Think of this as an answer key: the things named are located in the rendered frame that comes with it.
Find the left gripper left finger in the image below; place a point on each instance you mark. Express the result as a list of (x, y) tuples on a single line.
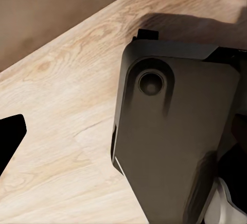
[(12, 131)]

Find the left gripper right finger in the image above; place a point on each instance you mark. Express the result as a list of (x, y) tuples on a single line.
[(239, 130)]

